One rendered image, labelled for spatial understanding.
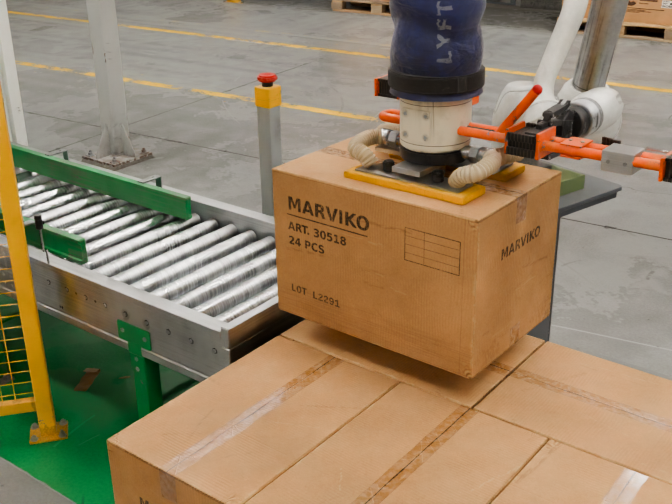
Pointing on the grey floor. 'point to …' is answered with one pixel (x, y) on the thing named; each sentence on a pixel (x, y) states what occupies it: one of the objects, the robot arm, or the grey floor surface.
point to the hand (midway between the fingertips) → (536, 140)
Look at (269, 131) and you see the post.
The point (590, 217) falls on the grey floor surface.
